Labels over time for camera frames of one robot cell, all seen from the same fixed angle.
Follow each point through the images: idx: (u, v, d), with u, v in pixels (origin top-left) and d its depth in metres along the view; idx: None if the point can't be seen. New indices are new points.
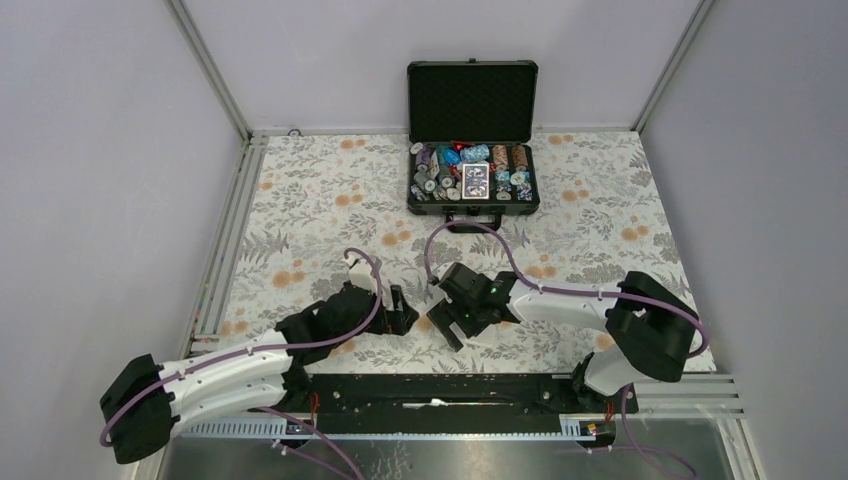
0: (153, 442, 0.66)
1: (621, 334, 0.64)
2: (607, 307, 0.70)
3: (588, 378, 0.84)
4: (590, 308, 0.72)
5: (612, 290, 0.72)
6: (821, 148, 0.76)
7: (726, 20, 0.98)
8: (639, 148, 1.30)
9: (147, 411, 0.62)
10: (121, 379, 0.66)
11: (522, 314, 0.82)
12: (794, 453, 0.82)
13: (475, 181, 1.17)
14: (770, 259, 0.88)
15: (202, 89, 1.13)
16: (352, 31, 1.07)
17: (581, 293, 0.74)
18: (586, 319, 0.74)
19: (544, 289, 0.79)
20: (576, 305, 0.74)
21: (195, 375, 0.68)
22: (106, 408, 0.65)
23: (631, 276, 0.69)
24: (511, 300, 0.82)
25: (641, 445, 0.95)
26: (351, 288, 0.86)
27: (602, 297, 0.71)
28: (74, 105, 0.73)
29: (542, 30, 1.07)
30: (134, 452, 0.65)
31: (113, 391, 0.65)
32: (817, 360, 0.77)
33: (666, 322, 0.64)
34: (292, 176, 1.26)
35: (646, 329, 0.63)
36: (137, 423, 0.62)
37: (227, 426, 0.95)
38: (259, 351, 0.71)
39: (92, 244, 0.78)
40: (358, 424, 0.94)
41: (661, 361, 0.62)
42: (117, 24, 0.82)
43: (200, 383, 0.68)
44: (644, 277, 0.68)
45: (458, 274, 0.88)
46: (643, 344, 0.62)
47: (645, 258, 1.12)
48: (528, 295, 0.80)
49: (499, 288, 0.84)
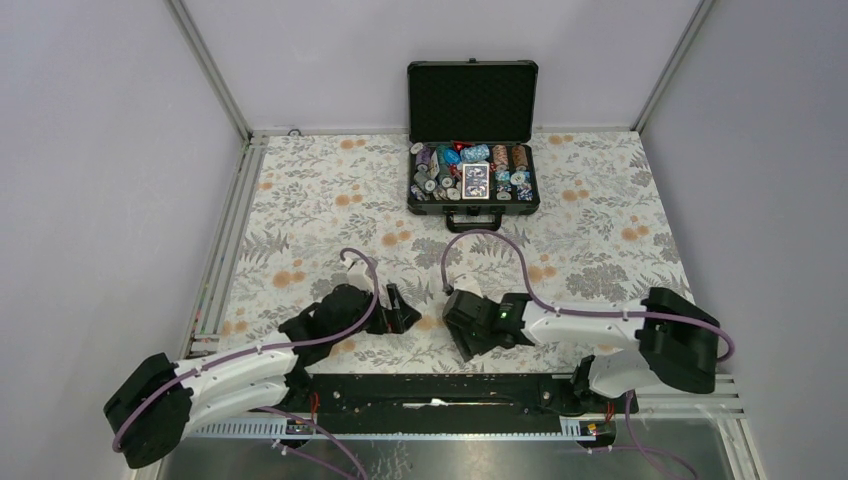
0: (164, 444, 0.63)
1: (655, 357, 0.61)
2: (636, 327, 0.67)
3: (592, 383, 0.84)
4: (618, 331, 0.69)
5: (636, 310, 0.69)
6: (821, 148, 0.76)
7: (727, 20, 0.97)
8: (639, 148, 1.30)
9: (167, 407, 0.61)
10: (134, 378, 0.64)
11: (536, 339, 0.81)
12: (794, 454, 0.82)
13: (475, 181, 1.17)
14: (770, 259, 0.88)
15: (202, 90, 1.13)
16: (352, 32, 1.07)
17: (606, 316, 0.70)
18: (612, 341, 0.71)
19: (560, 311, 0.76)
20: (601, 329, 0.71)
21: (210, 372, 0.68)
22: (115, 412, 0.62)
23: (652, 294, 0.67)
24: (527, 326, 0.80)
25: (642, 445, 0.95)
26: (345, 287, 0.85)
27: (627, 318, 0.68)
28: (74, 103, 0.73)
29: (542, 31, 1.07)
30: (145, 455, 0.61)
31: (124, 393, 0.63)
32: (817, 360, 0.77)
33: (689, 337, 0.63)
34: (292, 176, 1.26)
35: (676, 347, 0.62)
36: (156, 418, 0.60)
37: (226, 426, 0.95)
38: (268, 350, 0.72)
39: (92, 243, 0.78)
40: (358, 424, 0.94)
41: (693, 376, 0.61)
42: (117, 23, 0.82)
43: (216, 379, 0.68)
44: (667, 292, 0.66)
45: (463, 302, 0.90)
46: (677, 364, 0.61)
47: (645, 258, 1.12)
48: (544, 319, 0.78)
49: (510, 312, 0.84)
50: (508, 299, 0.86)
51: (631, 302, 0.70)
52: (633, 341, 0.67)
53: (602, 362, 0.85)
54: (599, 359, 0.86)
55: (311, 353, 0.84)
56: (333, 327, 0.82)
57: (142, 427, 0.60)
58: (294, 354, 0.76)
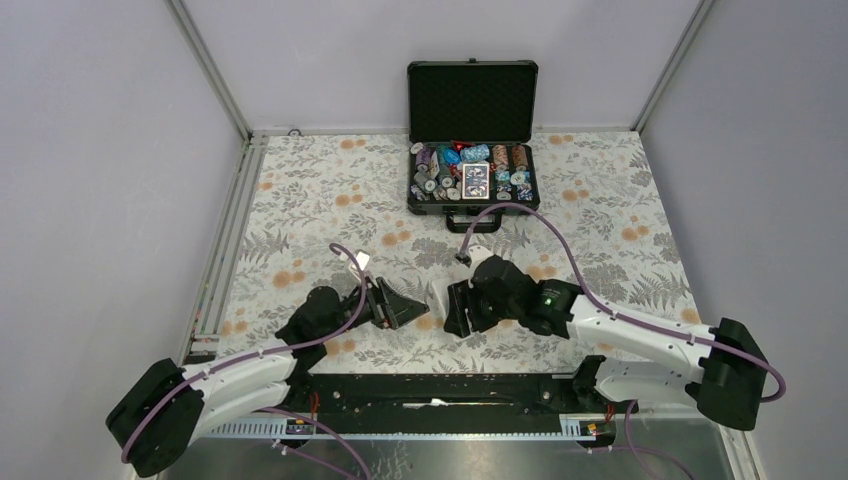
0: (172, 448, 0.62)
1: (712, 388, 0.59)
2: (701, 355, 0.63)
3: (601, 382, 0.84)
4: (679, 352, 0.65)
5: (704, 337, 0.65)
6: (822, 148, 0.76)
7: (727, 19, 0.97)
8: (640, 148, 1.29)
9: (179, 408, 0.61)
10: (141, 385, 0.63)
11: (576, 332, 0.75)
12: (793, 454, 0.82)
13: (475, 181, 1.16)
14: (771, 259, 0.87)
15: (202, 90, 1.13)
16: (352, 32, 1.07)
17: (670, 334, 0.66)
18: (666, 360, 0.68)
19: (617, 316, 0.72)
20: (660, 347, 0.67)
21: (217, 374, 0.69)
22: (119, 421, 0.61)
23: (724, 325, 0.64)
24: (573, 319, 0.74)
25: (636, 445, 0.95)
26: (317, 291, 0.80)
27: (693, 343, 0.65)
28: (74, 104, 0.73)
29: (542, 30, 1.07)
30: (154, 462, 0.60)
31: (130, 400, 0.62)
32: (818, 360, 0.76)
33: (747, 374, 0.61)
34: (292, 176, 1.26)
35: (736, 384, 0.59)
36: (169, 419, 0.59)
37: (226, 426, 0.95)
38: (269, 354, 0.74)
39: (92, 244, 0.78)
40: (357, 424, 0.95)
41: (743, 416, 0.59)
42: (117, 24, 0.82)
43: (223, 381, 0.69)
44: (737, 326, 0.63)
45: (507, 273, 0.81)
46: (736, 402, 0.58)
47: (645, 258, 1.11)
48: (596, 319, 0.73)
49: (555, 300, 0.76)
50: (554, 286, 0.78)
51: (698, 327, 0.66)
52: (694, 366, 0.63)
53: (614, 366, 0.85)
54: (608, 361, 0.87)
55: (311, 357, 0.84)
56: (321, 330, 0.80)
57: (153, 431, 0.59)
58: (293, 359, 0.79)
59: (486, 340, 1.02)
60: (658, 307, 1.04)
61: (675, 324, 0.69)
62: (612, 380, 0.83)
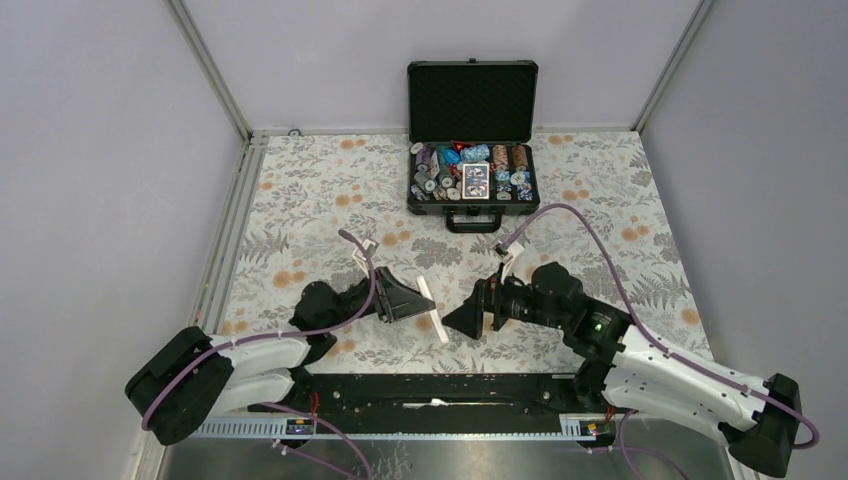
0: (193, 417, 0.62)
1: (765, 444, 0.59)
2: (756, 408, 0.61)
3: (611, 388, 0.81)
4: (732, 401, 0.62)
5: (758, 390, 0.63)
6: (822, 147, 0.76)
7: (727, 20, 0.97)
8: (639, 148, 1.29)
9: (202, 376, 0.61)
10: (165, 353, 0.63)
11: (622, 363, 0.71)
12: (795, 453, 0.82)
13: (475, 181, 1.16)
14: (772, 257, 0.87)
15: (202, 89, 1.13)
16: (352, 31, 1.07)
17: (725, 382, 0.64)
18: (714, 406, 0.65)
19: (671, 354, 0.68)
20: (712, 393, 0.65)
21: (241, 348, 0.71)
22: (144, 386, 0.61)
23: (782, 381, 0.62)
24: (624, 350, 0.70)
25: (632, 446, 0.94)
26: (311, 288, 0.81)
27: (748, 394, 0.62)
28: (74, 104, 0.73)
29: (543, 30, 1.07)
30: (175, 429, 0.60)
31: (156, 366, 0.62)
32: (819, 358, 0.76)
33: (790, 427, 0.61)
34: (292, 176, 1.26)
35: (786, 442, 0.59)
36: (194, 385, 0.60)
37: (226, 426, 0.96)
38: (287, 337, 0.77)
39: (92, 243, 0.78)
40: (357, 424, 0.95)
41: (778, 466, 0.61)
42: (117, 23, 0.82)
43: (246, 355, 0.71)
44: (790, 383, 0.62)
45: (573, 291, 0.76)
46: (780, 458, 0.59)
47: (645, 258, 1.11)
48: (648, 354, 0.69)
49: (605, 327, 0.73)
50: (602, 310, 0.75)
51: (753, 379, 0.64)
52: (746, 418, 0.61)
53: (628, 375, 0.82)
54: (621, 369, 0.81)
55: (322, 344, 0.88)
56: (319, 323, 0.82)
57: (181, 395, 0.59)
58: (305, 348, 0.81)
59: (486, 340, 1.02)
60: (658, 307, 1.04)
61: (728, 372, 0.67)
62: (625, 390, 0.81)
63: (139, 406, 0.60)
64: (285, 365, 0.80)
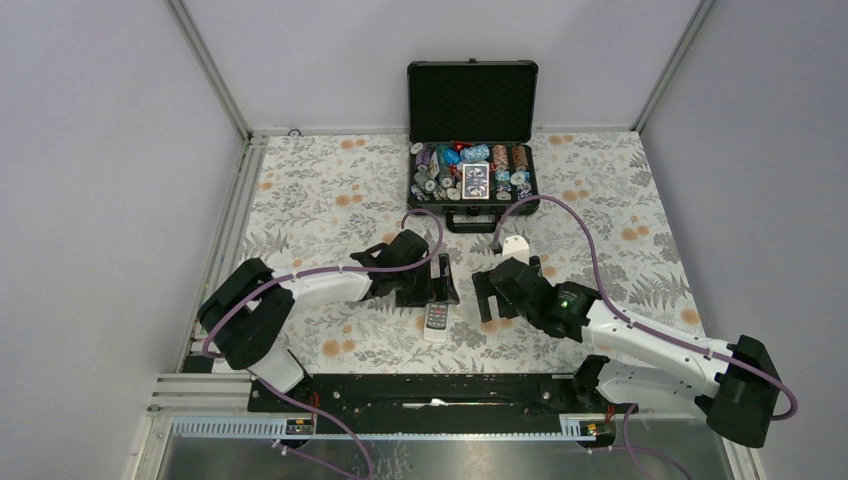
0: (261, 344, 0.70)
1: (725, 401, 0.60)
2: (718, 370, 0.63)
3: (604, 383, 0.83)
4: (695, 365, 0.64)
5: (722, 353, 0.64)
6: (821, 149, 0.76)
7: (727, 20, 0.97)
8: (639, 148, 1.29)
9: (266, 308, 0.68)
10: (229, 285, 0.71)
11: (590, 337, 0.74)
12: (796, 453, 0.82)
13: (475, 181, 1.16)
14: (771, 257, 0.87)
15: (202, 89, 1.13)
16: (353, 31, 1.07)
17: (687, 347, 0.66)
18: (678, 371, 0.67)
19: (634, 324, 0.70)
20: (676, 359, 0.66)
21: (304, 279, 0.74)
22: (214, 313, 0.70)
23: (744, 342, 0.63)
24: (590, 323, 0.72)
25: (632, 444, 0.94)
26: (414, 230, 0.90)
27: (711, 357, 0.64)
28: (72, 104, 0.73)
29: (543, 30, 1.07)
30: (243, 355, 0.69)
31: (223, 296, 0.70)
32: (817, 358, 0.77)
33: (764, 392, 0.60)
34: (292, 175, 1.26)
35: (749, 402, 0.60)
36: (257, 316, 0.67)
37: (226, 426, 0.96)
38: (348, 270, 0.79)
39: (92, 244, 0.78)
40: (358, 424, 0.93)
41: (754, 432, 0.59)
42: (116, 24, 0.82)
43: (309, 287, 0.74)
44: (756, 344, 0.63)
45: (522, 273, 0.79)
46: (746, 419, 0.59)
47: (645, 258, 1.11)
48: (612, 326, 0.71)
49: (572, 303, 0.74)
50: (569, 289, 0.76)
51: (716, 342, 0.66)
52: (710, 381, 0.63)
53: (618, 369, 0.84)
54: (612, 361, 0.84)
55: (389, 285, 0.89)
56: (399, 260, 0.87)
57: (245, 324, 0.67)
58: (368, 281, 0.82)
59: (486, 340, 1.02)
60: (658, 307, 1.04)
61: (692, 337, 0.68)
62: (615, 382, 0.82)
63: (211, 330, 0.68)
64: (350, 296, 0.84)
